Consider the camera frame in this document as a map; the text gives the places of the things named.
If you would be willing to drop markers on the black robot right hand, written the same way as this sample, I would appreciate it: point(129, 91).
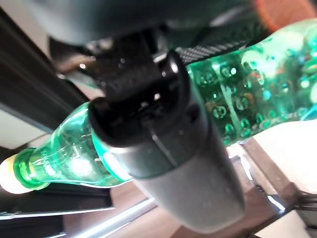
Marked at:
point(161, 124)

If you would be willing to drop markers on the green soda bottle yellow cap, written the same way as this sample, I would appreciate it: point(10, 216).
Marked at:
point(260, 86)

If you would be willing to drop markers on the black shelf base board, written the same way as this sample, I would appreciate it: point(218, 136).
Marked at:
point(24, 74)

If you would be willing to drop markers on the shiny metal frame post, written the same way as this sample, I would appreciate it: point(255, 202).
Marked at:
point(119, 218)

